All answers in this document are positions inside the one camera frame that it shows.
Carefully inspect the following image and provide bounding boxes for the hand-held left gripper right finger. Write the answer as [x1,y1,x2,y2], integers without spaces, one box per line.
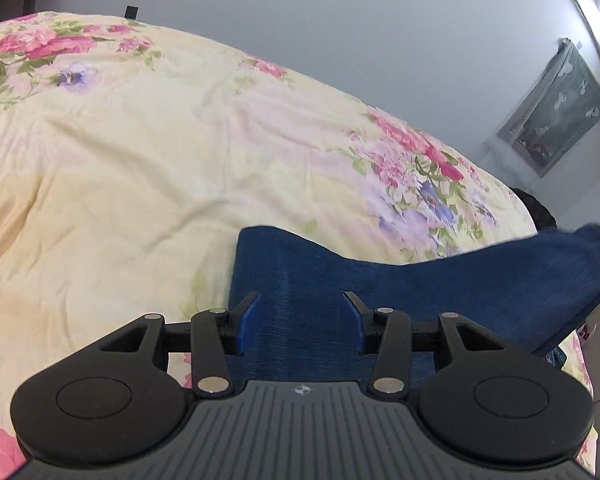
[342,290,515,394]

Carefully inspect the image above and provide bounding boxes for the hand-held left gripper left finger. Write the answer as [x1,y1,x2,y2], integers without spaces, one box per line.
[97,290,261,394]

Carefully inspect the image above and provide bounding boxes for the blue denim pants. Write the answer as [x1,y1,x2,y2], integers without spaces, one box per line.
[227,224,600,393]

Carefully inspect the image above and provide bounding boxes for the floral yellow blanket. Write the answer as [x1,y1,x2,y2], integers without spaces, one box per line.
[0,10,597,480]

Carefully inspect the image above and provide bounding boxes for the grey printed curtain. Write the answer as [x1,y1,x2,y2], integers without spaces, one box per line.
[496,37,600,179]

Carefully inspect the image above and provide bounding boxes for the white wall pipe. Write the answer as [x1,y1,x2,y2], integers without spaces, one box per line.
[554,0,600,172]

